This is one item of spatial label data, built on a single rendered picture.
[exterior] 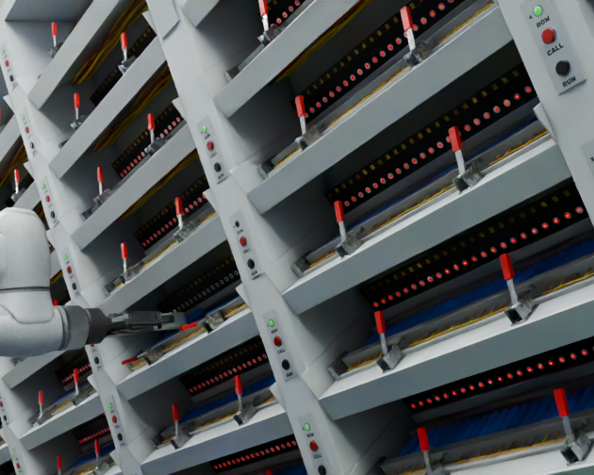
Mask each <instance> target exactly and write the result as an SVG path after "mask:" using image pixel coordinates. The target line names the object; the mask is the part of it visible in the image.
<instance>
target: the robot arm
mask: <svg viewBox="0 0 594 475"><path fill-rule="evenodd" d="M50 275H51V259H50V249H49V242H48V237H47V234H46V230H45V227H44V225H43V223H42V221H41V219H40V218H39V216H38V215H37V214H36V213H35V212H34V211H32V210H29V209H24V208H17V207H7V208H5V209H4V210H2V211H0V356H5V357H31V356H38V355H43V354H45V353H48V352H53V351H64V350H76V349H81V348H82V347H83V346H84V345H92V344H100V343H101V342H102V341H103V340H104V338H108V337H113V336H129V335H137V334H145V333H146V331H149V332H150V331H152V330H154V331H158V330H173V329H179V327H181V326H184V325H187V324H188V323H187V318H186V313H185V312H178V313H163V314H160V311H129V310H124V311H123V313H122V314H117V313H114V314H109V315H108V316H105V315H104V313H103V311H102V310H101V309H100V308H82V307H81V306H80V305H64V306H60V305H56V306H53V303H52V300H51V295H50Z"/></svg>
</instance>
